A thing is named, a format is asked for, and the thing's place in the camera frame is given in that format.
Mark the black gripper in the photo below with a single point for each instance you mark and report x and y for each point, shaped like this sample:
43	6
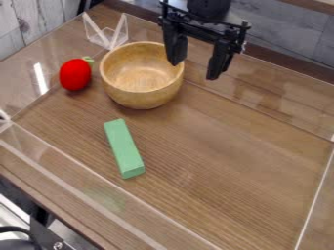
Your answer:
205	19

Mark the wooden bowl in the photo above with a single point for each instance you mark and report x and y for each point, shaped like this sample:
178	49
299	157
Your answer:
138	78

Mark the red plush fruit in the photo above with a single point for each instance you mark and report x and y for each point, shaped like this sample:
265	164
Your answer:
76	73

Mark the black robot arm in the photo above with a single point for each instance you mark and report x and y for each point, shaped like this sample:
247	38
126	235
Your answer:
205	20

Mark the green rectangular block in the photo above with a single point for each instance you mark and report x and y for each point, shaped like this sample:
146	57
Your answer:
125	149

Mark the clear acrylic tray wall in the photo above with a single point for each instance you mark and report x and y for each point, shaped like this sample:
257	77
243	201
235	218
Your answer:
239	153

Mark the clear acrylic corner bracket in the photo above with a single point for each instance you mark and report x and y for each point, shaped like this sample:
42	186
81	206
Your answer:
108	38

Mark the black table clamp mount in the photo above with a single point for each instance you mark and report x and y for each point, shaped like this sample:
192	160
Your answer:
41	238

